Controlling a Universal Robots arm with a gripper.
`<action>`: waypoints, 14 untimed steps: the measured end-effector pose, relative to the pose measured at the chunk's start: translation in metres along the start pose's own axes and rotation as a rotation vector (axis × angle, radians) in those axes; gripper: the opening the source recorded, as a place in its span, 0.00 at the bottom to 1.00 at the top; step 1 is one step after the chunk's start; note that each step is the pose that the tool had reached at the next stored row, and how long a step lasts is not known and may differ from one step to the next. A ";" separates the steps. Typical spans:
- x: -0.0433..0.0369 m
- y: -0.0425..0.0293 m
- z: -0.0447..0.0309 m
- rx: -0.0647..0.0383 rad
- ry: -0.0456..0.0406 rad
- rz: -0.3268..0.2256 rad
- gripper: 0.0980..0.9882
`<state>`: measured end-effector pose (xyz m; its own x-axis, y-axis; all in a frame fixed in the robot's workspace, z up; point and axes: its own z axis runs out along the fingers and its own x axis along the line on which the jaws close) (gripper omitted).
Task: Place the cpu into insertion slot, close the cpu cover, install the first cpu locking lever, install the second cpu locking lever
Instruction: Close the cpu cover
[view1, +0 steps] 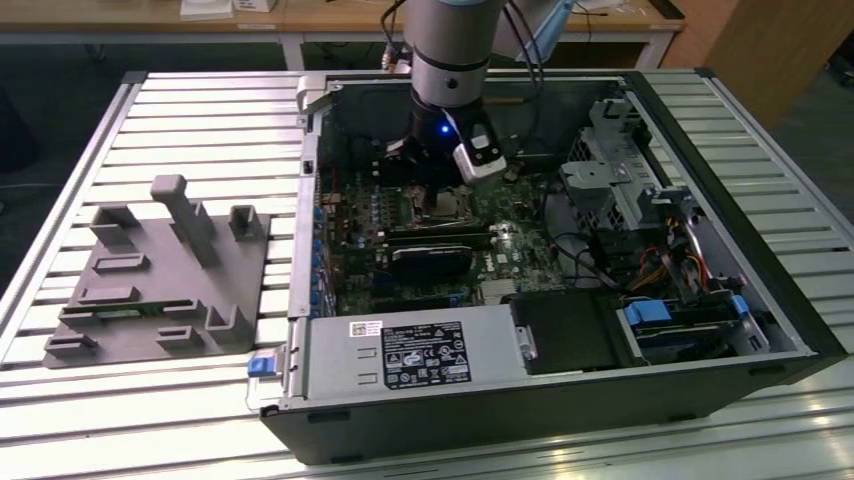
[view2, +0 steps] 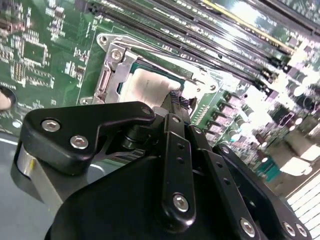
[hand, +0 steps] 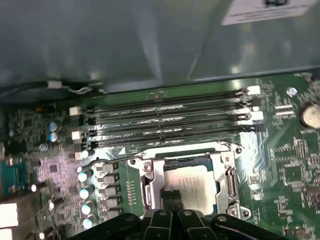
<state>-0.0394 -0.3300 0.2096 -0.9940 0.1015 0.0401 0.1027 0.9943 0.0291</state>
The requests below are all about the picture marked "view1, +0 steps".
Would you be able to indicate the black open PC case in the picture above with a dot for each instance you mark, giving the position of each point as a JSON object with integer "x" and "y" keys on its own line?
{"x": 467, "y": 425}

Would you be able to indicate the small silver heat sink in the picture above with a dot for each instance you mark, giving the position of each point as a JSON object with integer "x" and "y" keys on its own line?
{"x": 499, "y": 291}

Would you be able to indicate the white wrist camera black face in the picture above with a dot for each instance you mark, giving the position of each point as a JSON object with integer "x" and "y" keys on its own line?
{"x": 480, "y": 160}

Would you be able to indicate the blue disk carrier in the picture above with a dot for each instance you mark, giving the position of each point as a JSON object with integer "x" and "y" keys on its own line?
{"x": 647, "y": 312}

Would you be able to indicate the black graphics card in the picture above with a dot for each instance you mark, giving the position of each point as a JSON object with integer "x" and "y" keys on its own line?
{"x": 433, "y": 260}

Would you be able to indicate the grey plastic parts rack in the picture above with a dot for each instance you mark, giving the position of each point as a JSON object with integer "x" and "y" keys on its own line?
{"x": 167, "y": 300}

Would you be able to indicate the black RAM slot bank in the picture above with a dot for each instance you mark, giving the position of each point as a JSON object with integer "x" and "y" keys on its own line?
{"x": 440, "y": 236}

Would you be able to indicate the silver CPU plate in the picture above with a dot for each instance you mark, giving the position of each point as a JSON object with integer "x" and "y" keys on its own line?
{"x": 455, "y": 202}

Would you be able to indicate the grey power supply with label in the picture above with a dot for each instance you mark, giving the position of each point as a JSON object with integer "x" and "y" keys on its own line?
{"x": 333, "y": 360}

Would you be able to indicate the wooden cabinet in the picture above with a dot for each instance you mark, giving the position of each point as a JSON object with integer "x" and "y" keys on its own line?
{"x": 767, "y": 50}

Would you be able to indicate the grey metal drive cage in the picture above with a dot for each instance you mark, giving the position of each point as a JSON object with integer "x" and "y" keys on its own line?
{"x": 587, "y": 185}

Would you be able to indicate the white box black label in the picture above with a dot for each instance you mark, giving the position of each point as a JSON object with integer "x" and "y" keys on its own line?
{"x": 255, "y": 5}

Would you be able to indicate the green RAM stick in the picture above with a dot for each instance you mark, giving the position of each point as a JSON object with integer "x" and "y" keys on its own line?
{"x": 127, "y": 312}

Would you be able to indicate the blue plug connector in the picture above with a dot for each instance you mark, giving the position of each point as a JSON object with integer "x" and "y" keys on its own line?
{"x": 261, "y": 366}

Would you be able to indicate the white cardboard box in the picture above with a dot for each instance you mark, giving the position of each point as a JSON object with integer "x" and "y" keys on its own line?
{"x": 207, "y": 9}

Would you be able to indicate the wooden desk white legs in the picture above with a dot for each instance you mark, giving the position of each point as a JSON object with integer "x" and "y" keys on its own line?
{"x": 133, "y": 22}

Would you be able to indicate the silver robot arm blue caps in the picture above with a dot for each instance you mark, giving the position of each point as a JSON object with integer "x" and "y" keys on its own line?
{"x": 447, "y": 45}

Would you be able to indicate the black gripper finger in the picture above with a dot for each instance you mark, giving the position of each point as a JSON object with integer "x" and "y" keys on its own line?
{"x": 439, "y": 200}
{"x": 407, "y": 167}

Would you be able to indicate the green motherboard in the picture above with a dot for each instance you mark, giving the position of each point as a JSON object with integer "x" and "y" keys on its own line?
{"x": 527, "y": 265}

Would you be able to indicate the black CPU socket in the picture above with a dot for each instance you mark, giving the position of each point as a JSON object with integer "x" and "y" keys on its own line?
{"x": 419, "y": 220}

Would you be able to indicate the blue plastic latch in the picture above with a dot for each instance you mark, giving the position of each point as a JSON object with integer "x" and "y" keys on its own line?
{"x": 739, "y": 307}

